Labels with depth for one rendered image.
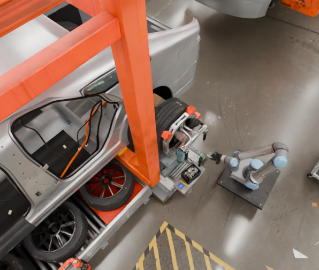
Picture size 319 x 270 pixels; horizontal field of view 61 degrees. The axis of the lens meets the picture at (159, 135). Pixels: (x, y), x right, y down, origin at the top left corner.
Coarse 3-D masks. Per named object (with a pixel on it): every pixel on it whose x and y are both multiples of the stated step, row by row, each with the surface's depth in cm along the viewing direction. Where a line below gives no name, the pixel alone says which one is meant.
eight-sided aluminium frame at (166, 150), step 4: (184, 116) 300; (188, 116) 298; (192, 116) 309; (196, 116) 319; (184, 120) 296; (192, 120) 329; (172, 124) 293; (176, 124) 297; (180, 124) 294; (172, 128) 292; (176, 128) 291; (172, 132) 292; (172, 136) 296; (164, 140) 298; (168, 140) 296; (164, 144) 300; (168, 144) 299; (176, 144) 337; (180, 144) 337; (164, 148) 311; (168, 148) 308; (172, 148) 332; (176, 148) 334; (164, 152) 316; (168, 152) 314; (172, 152) 328
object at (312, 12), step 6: (282, 0) 494; (288, 0) 486; (294, 0) 480; (300, 0) 475; (306, 0) 468; (312, 0) 462; (318, 0) 453; (288, 6) 494; (294, 6) 486; (300, 6) 480; (306, 6) 473; (312, 6) 466; (318, 6) 459; (306, 12) 479; (312, 12) 473; (318, 12) 477
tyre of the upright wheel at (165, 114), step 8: (160, 104) 302; (168, 104) 300; (176, 104) 302; (184, 104) 309; (160, 112) 296; (168, 112) 294; (176, 112) 294; (184, 112) 307; (160, 120) 294; (168, 120) 291; (160, 128) 294; (168, 128) 296; (160, 136) 295; (160, 144) 304; (160, 152) 319
